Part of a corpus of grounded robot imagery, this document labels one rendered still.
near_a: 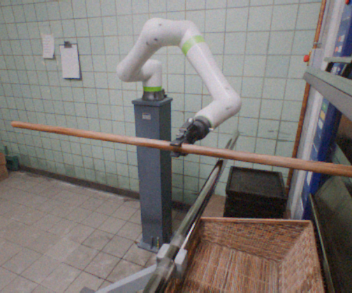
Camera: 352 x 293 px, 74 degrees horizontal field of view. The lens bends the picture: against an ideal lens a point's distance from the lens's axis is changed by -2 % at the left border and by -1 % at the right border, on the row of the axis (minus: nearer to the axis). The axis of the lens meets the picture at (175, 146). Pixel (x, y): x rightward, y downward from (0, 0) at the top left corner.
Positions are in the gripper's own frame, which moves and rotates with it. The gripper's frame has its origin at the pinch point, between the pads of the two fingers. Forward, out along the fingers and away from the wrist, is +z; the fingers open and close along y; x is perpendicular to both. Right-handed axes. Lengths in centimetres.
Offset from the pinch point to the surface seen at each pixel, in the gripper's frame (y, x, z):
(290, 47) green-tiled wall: -33, -34, -120
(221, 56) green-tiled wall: -28, 12, -120
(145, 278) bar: 8.9, -10.1, 41.0
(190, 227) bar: 2.0, -15.7, 33.1
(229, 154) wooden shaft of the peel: -0.7, -17.1, 1.6
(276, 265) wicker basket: 61, -39, -23
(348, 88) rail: -24, -37, 26
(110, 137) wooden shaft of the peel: -0.5, 25.4, 1.7
